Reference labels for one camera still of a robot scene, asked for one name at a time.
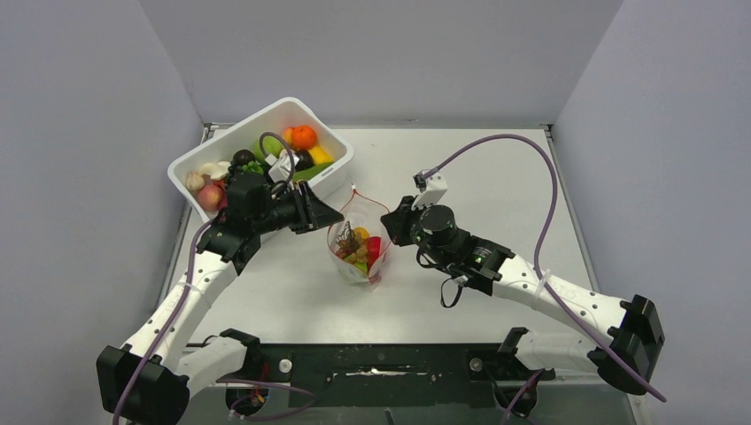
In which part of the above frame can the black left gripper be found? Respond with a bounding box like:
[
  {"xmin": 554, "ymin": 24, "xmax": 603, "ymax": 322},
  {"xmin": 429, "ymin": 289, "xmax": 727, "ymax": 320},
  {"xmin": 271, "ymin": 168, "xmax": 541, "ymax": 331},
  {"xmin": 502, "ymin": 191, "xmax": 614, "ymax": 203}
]
[{"xmin": 252, "ymin": 181, "xmax": 344, "ymax": 235}]

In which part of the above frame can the red apple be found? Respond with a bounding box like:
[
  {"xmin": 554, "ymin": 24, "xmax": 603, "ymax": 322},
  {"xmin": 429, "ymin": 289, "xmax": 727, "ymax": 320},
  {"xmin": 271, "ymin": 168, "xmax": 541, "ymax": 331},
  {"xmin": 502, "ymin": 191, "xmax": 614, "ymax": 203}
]
[{"xmin": 365, "ymin": 236, "xmax": 382, "ymax": 267}]

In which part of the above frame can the yellow orange fruit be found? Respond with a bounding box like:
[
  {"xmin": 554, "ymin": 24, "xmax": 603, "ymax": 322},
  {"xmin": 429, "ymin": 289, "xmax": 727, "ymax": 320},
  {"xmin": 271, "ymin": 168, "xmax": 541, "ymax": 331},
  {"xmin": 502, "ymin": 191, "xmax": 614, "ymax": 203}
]
[{"xmin": 352, "ymin": 227, "xmax": 370, "ymax": 241}]

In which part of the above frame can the tan longan fruit bunch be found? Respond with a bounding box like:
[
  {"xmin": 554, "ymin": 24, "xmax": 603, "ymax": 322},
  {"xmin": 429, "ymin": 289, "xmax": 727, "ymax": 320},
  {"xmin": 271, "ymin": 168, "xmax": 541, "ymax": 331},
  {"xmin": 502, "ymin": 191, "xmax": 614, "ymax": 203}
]
[{"xmin": 335, "ymin": 221, "xmax": 367, "ymax": 265}]

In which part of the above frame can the clear zip top bag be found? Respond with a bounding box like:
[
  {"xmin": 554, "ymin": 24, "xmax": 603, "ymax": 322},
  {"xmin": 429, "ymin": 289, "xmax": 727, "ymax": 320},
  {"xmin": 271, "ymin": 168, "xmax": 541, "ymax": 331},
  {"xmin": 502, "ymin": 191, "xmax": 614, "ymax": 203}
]
[{"xmin": 327, "ymin": 187, "xmax": 391, "ymax": 289}]

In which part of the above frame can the lime green fruit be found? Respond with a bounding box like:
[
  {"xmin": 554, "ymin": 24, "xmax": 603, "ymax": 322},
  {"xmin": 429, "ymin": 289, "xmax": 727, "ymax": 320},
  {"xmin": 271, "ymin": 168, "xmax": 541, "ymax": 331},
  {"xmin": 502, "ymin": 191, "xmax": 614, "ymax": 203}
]
[{"xmin": 353, "ymin": 262, "xmax": 369, "ymax": 276}]

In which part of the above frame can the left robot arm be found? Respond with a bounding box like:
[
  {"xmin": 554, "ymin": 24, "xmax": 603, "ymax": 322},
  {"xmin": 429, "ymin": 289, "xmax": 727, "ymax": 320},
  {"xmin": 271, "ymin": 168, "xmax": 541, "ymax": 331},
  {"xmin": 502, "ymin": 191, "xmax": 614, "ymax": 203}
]
[{"xmin": 96, "ymin": 173, "xmax": 344, "ymax": 424}]

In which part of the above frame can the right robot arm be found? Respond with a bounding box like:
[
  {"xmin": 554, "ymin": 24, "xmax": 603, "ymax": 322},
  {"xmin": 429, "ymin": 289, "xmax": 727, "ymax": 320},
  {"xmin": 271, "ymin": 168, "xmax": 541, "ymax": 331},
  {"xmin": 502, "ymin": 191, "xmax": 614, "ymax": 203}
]
[{"xmin": 380, "ymin": 196, "xmax": 665, "ymax": 400}]

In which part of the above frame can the white plastic food bin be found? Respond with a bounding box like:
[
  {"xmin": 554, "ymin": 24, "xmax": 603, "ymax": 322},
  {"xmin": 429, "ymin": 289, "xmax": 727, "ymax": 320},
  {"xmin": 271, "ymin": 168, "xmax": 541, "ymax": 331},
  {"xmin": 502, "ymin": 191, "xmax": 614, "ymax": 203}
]
[{"xmin": 167, "ymin": 97, "xmax": 354, "ymax": 222}]

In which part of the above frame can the green cucumber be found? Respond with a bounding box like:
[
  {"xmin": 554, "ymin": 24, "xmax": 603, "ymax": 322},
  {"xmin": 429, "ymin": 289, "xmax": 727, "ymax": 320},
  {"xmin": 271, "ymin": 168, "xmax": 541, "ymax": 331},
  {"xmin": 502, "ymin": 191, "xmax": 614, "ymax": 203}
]
[{"xmin": 292, "ymin": 162, "xmax": 333, "ymax": 182}]

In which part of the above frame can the dark purple plum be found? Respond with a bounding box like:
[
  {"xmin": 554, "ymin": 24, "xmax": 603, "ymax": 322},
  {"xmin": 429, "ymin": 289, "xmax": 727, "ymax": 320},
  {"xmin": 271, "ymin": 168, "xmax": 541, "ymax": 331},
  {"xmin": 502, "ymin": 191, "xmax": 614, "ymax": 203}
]
[{"xmin": 295, "ymin": 150, "xmax": 315, "ymax": 172}]

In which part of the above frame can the yellow lemon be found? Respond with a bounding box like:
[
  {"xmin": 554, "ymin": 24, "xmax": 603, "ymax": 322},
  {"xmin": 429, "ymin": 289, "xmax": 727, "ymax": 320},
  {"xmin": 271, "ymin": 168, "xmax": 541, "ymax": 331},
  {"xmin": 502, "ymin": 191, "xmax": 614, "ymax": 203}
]
[{"xmin": 307, "ymin": 145, "xmax": 335, "ymax": 166}]

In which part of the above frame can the orange tangerine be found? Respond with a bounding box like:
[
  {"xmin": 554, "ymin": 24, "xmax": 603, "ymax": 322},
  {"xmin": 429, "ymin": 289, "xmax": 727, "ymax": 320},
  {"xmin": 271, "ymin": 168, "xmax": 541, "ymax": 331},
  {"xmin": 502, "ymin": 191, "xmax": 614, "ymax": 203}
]
[{"xmin": 290, "ymin": 126, "xmax": 318, "ymax": 151}]

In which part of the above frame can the green cabbage ball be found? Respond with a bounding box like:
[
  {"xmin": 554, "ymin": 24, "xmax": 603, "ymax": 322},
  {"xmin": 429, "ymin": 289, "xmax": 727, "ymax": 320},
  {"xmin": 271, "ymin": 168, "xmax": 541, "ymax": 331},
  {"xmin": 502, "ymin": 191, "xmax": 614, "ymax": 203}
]
[{"xmin": 251, "ymin": 136, "xmax": 285, "ymax": 164}]

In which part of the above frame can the dark purple mangosteen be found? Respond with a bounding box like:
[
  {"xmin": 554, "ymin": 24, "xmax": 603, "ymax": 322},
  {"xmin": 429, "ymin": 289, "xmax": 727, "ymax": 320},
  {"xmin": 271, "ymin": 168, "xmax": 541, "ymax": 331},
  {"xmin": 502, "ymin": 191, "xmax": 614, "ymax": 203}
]
[{"xmin": 231, "ymin": 149, "xmax": 255, "ymax": 167}]

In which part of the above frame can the pink apple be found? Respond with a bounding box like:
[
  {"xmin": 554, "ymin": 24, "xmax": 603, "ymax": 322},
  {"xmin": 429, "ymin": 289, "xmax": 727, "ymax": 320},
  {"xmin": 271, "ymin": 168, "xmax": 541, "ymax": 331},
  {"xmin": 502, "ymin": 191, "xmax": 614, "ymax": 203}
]
[{"xmin": 196, "ymin": 184, "xmax": 224, "ymax": 213}]

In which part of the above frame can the white garlic bulb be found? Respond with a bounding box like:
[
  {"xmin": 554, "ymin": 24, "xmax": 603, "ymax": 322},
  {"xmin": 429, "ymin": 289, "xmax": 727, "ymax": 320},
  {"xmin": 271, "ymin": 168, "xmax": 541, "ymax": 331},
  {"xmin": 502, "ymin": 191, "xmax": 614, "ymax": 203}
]
[{"xmin": 184, "ymin": 171, "xmax": 205, "ymax": 192}]

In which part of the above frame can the black mounting plate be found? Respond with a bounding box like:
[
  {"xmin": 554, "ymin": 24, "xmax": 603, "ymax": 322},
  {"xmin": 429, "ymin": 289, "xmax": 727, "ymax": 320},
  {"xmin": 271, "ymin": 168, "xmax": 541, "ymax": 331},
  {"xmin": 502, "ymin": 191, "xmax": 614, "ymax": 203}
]
[{"xmin": 239, "ymin": 344, "xmax": 533, "ymax": 408}]

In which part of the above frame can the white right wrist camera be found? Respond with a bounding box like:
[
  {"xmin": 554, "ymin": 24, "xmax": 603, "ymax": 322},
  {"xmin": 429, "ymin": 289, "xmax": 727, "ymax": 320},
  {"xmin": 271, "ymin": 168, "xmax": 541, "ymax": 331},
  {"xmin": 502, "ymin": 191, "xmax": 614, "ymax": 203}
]
[{"xmin": 411, "ymin": 170, "xmax": 448, "ymax": 210}]

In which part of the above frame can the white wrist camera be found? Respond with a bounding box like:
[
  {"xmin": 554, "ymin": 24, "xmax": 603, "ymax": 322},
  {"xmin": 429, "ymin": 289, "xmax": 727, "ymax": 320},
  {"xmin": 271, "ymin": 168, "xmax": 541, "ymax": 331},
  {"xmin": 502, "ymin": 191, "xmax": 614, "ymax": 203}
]
[
  {"xmin": 411, "ymin": 170, "xmax": 448, "ymax": 210},
  {"xmin": 265, "ymin": 151, "xmax": 298, "ymax": 182}
]

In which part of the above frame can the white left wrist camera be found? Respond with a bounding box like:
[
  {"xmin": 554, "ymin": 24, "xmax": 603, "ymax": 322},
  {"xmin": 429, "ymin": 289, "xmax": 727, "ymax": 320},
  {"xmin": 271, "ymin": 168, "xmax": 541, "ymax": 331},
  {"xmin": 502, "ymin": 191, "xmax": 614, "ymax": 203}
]
[{"xmin": 265, "ymin": 151, "xmax": 298, "ymax": 182}]

